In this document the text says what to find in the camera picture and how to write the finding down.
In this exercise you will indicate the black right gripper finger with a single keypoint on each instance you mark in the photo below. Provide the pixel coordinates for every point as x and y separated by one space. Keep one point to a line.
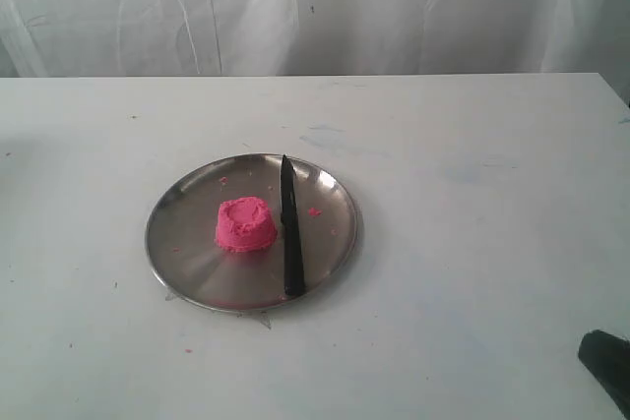
607 358

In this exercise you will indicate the black knife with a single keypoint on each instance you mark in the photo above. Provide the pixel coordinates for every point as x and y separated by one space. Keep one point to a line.
293 268

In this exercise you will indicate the pink dough lump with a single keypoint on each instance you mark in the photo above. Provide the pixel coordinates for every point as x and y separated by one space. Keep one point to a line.
245 225

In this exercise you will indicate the round steel plate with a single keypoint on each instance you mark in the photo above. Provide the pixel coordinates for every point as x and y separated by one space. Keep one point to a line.
180 235

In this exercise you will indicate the white backdrop curtain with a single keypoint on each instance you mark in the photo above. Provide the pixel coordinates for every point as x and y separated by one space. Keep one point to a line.
98 38

